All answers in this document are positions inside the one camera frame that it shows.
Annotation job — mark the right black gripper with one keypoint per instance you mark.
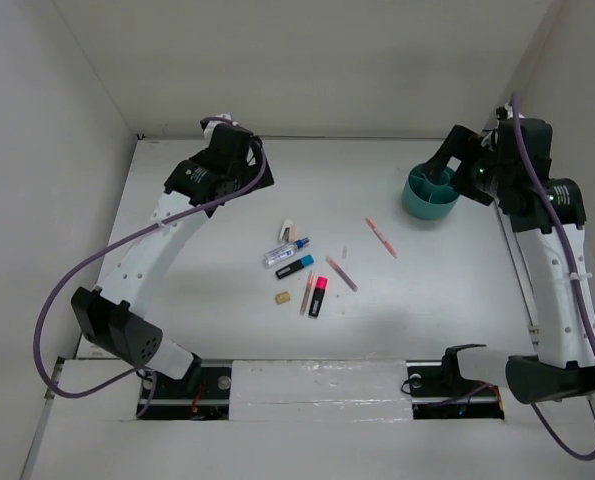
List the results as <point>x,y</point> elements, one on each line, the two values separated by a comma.
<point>465,144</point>

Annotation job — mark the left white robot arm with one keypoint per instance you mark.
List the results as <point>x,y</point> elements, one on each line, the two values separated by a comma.
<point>112,315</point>

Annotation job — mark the blue black highlighter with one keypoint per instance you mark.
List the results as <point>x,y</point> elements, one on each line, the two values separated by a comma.
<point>294,267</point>

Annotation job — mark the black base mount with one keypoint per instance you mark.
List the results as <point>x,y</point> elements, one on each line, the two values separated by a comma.
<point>208,400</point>
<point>435,397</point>

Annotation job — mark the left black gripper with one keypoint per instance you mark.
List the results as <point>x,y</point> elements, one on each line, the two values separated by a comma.
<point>251,170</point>

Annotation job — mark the orange thin pencil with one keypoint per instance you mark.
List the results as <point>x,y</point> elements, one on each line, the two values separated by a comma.
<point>307,292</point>

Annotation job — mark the teal round divided organizer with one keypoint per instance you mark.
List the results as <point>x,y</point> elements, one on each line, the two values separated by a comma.
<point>426,200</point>

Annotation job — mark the clear blue-capped glue bottle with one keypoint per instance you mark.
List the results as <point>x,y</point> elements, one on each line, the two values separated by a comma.
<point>284,252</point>

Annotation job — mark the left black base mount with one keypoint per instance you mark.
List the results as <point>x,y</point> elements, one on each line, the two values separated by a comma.
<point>208,400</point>

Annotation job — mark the orange pen with white grip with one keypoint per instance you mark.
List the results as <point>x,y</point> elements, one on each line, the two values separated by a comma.
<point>381,237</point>

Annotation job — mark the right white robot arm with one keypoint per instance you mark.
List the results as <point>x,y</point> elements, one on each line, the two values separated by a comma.
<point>547,216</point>

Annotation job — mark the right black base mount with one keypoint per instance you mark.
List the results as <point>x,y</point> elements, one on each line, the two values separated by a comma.
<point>435,397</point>

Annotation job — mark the small tan eraser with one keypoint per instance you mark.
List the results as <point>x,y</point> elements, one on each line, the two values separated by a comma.
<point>282,297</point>

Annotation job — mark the pink translucent pen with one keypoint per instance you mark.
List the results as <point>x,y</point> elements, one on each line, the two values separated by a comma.
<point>341,273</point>

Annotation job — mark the pink black highlighter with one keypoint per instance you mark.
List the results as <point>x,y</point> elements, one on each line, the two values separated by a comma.
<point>318,296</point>

